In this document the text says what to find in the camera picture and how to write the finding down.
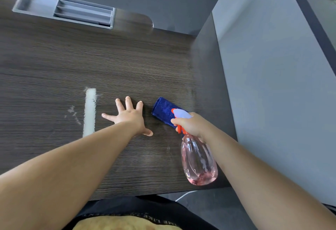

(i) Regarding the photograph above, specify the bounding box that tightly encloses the person's left hand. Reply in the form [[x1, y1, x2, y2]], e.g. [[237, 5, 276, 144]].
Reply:
[[101, 96, 154, 137]]

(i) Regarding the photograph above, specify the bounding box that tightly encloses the person's right hand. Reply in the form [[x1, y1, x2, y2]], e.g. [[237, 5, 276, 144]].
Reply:
[[171, 112, 214, 144]]

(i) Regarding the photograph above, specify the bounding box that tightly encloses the pink transparent spray bottle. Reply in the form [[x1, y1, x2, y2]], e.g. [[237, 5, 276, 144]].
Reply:
[[171, 108, 218, 186]]

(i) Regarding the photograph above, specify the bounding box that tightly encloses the person's left forearm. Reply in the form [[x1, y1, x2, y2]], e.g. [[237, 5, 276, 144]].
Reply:
[[0, 120, 143, 230]]

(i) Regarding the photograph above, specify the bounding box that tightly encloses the person's right forearm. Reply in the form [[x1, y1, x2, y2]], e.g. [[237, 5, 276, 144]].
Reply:
[[202, 122, 336, 230]]

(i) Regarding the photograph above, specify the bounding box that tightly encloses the white foam streak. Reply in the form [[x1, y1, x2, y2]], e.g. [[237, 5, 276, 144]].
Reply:
[[82, 87, 98, 138]]

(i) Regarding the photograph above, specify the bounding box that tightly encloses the blue microfiber cloth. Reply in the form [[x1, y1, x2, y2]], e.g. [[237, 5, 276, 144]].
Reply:
[[151, 97, 190, 128]]

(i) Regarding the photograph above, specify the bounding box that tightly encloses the black shirt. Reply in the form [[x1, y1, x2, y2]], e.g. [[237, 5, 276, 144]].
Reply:
[[62, 195, 219, 230]]

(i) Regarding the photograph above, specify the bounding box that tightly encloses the yellow garment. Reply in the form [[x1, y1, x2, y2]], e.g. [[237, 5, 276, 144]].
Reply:
[[69, 215, 183, 230]]

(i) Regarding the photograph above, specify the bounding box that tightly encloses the grey desk partition panel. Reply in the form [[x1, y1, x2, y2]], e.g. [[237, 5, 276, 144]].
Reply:
[[191, 0, 336, 207]]

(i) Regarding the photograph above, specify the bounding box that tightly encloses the white cable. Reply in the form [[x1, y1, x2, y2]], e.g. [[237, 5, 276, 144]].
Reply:
[[174, 190, 198, 202]]

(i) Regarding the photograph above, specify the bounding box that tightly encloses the grey desk cable tray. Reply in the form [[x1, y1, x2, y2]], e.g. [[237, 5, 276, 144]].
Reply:
[[12, 0, 116, 30]]

